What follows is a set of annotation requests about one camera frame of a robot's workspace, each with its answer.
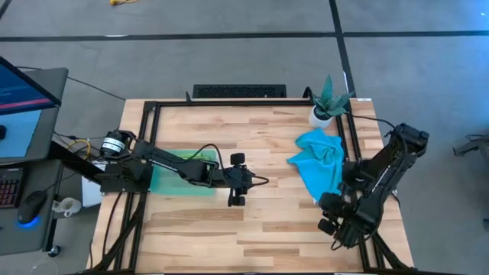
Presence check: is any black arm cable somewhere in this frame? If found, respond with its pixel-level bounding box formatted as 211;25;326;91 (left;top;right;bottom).
348;112;400;133
179;143;270;188

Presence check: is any teal translucent plastic basket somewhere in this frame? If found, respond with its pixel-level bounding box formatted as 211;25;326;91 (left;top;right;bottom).
149;148;219;198

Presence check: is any blue microfiber towel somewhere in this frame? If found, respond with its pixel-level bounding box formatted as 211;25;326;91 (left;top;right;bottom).
286;128;345;203

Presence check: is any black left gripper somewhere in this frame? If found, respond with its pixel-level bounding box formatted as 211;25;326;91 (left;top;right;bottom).
224;152;256;208

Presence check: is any white paper sheet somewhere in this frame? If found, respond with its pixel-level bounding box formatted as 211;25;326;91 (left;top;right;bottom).
81;175;104;208

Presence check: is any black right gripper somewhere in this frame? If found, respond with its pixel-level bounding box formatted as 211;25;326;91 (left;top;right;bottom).
318;192;377;248

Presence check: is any grey desk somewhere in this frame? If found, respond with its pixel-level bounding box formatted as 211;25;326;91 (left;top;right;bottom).
0;67;70;257

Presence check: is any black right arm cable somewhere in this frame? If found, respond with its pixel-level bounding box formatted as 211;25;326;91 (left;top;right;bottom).
348;112;400;133

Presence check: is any black keyboard at table edge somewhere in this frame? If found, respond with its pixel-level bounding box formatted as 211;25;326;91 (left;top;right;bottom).
192;83;287;99

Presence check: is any grey stand leg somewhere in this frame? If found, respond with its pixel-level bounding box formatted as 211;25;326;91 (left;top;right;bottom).
452;133;489;157

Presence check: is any black computer mouse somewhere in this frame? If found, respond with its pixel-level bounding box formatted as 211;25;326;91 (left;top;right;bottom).
17;189;47;225

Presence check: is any potted plant white pot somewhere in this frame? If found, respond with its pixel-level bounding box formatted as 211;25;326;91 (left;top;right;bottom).
308;74;356;130

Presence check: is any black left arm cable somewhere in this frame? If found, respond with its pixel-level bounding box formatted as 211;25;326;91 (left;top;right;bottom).
179;143;270;188

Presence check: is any computer monitor blue screen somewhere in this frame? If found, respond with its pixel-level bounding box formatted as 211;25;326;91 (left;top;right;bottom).
0;56;63;115

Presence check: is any white mug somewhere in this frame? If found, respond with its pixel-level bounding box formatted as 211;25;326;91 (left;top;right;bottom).
51;197;83;218

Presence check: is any green microfiber towel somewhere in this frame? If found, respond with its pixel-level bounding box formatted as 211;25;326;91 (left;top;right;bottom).
170;150;218;161

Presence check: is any black aluminium table frame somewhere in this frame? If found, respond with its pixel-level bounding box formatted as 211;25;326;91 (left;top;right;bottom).
86;91;417;275

